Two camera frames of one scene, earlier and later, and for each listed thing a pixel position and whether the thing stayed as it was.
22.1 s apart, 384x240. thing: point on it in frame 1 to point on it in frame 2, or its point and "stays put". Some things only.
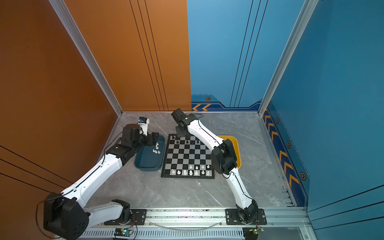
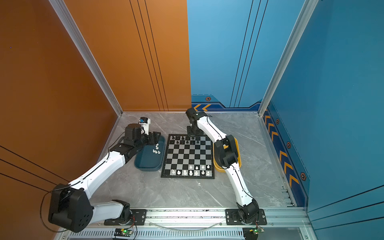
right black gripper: [178, 133] to [189, 131]
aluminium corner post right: [304, 13] stays put
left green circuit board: [123, 232] stays put
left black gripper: [152, 139] stays put
